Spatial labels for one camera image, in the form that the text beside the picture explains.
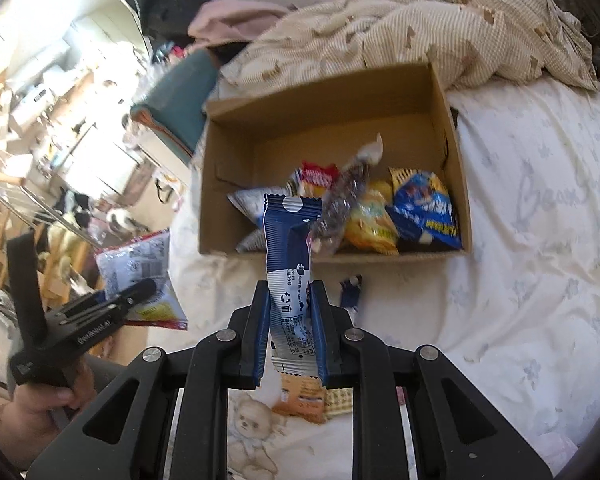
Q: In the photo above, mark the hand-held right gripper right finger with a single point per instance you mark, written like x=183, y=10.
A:
x=320, y=332

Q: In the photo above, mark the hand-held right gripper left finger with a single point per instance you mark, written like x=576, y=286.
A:
x=260, y=332

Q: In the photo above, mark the blue yellow-topped chip bag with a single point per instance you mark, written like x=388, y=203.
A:
x=425, y=205

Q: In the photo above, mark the brown cardboard box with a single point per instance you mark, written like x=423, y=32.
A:
x=330, y=115

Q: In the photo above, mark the metal drying rack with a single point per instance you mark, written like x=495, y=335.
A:
x=15, y=195

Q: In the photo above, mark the small dark blue snack packet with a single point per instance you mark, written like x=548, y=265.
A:
x=350, y=290

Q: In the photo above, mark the long blue white snack packet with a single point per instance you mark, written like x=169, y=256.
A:
x=287, y=240

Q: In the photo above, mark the teal upholstered chair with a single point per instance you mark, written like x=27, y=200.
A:
x=180, y=90

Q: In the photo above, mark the white grey cat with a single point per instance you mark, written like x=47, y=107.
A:
x=119, y=220

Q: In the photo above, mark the black hanging garment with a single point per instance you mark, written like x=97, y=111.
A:
x=170, y=5

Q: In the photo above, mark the yellow chip bag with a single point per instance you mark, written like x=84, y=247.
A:
x=370, y=230

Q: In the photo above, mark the white yellow tote bag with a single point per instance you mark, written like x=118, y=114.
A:
x=164, y=187

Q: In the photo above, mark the pink cloth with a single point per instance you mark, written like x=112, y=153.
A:
x=230, y=17

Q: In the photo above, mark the beige checked bear-print quilt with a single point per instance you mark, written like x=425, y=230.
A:
x=430, y=25

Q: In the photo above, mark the person's left hand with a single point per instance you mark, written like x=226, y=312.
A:
x=30, y=410

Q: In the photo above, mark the orange snack packet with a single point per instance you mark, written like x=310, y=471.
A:
x=302, y=400

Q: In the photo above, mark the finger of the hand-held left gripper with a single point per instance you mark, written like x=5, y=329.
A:
x=115, y=312
x=135, y=291

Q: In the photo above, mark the red white snack packet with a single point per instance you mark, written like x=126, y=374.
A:
x=317, y=177

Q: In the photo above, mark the pale checked cracker packet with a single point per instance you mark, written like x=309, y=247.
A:
x=339, y=402

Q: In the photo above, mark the white blue red-edged snack packet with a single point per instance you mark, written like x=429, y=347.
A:
x=135, y=265

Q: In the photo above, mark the clear dark candy packet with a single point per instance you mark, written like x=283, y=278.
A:
x=342, y=200

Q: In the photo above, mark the silver blue snack packet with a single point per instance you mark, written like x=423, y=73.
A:
x=247, y=202
x=252, y=242

